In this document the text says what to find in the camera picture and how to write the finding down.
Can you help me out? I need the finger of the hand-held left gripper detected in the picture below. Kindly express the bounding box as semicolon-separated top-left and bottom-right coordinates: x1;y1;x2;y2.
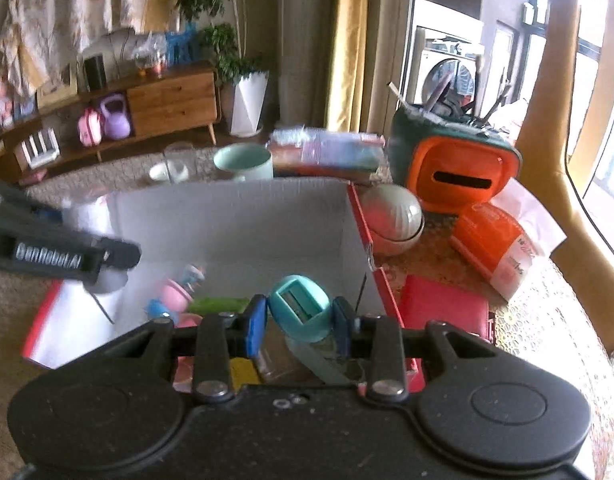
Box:
101;237;142;270
0;179;73;231

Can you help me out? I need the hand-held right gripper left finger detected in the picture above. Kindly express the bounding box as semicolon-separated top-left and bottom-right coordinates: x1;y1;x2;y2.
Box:
134;294;269;405

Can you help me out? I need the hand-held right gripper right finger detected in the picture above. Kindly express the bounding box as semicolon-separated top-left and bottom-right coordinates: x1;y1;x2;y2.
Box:
333;296;492;403

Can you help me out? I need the small grey round object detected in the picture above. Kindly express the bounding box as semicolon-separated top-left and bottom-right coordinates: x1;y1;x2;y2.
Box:
88;266;129;324

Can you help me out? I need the small yellow box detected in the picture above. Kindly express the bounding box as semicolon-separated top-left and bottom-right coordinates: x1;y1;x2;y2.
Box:
229;357;263;386

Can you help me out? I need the teal pencil sharpener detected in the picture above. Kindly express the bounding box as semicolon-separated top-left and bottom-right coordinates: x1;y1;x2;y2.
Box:
267;275;334;343

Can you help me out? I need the blue pink doll figurine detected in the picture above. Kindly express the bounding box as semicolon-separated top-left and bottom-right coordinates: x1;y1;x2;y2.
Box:
146;264;208;323

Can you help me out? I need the red cardboard box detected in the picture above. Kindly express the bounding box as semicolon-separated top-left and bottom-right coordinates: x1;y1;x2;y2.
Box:
21;177;428;396

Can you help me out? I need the white round lid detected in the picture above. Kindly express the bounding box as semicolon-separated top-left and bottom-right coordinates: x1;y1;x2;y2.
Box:
148;161;188;184

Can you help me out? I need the red notebook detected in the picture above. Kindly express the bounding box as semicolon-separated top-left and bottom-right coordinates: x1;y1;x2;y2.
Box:
398;275;496;346

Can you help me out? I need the pink toy case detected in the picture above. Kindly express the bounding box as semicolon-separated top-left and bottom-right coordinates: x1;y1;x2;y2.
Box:
77;107;105;147

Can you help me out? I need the pink-haired doll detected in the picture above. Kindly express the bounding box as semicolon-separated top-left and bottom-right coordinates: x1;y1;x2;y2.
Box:
0;75;15;128

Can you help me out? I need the clear drinking glass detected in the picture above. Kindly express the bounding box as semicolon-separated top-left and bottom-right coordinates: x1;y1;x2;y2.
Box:
163;142;198;184

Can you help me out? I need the round pale green bowl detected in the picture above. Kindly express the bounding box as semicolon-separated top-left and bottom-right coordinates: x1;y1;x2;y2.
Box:
359;183;425;257

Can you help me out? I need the purple kettlebell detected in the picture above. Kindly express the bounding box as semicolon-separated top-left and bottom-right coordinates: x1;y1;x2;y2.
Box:
98;94;132;141

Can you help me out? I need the black speaker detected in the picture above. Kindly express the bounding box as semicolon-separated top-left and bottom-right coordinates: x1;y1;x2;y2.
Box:
83;55;108;92

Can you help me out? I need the mint green mug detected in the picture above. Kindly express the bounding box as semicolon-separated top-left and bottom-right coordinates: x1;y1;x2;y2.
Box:
213;142;274;182

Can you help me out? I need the wooden media cabinet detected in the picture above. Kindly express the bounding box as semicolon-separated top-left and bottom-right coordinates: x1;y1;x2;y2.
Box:
0;60;220;186

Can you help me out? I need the stack of flat packets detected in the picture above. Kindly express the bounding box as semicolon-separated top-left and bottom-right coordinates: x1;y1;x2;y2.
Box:
267;127;387;181

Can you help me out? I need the white round appliance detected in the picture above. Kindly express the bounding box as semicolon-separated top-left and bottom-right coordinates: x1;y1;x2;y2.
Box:
82;27;138;68

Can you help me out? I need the green bag with orange pocket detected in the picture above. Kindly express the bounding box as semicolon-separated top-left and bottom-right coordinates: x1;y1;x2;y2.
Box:
389;105;522;216

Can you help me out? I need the white plant pot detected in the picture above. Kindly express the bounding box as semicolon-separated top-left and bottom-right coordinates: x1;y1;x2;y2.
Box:
230;71;269;137

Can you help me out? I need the clear plastic bag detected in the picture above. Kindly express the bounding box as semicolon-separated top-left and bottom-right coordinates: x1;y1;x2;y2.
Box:
132;35;168;77

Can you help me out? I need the floral hanging cloth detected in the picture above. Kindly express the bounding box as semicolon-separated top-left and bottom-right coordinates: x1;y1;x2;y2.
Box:
0;0;188;96

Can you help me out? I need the blue plastic item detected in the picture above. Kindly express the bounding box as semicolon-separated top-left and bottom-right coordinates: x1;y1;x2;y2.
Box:
164;22;200;67

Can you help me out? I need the white plastic bag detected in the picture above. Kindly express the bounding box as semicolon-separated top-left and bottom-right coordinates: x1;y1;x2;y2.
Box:
489;177;568;256

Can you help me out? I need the white tower air conditioner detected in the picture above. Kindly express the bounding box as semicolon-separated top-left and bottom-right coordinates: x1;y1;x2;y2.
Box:
277;0;343;128

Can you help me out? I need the white washing machine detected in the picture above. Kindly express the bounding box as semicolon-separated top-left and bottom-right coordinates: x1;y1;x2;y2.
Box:
414;0;485;111

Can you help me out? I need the yellow curtain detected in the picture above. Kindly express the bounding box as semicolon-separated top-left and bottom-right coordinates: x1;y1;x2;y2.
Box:
327;0;413;133

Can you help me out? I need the tan curved chair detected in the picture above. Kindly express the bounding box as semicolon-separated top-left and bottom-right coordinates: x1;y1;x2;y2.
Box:
509;0;614;356

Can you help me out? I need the wooden picture frame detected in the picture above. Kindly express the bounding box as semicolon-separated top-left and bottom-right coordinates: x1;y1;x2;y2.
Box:
34;62;80;108

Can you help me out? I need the black cable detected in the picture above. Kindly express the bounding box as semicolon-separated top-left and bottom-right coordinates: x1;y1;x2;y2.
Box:
564;5;614;263

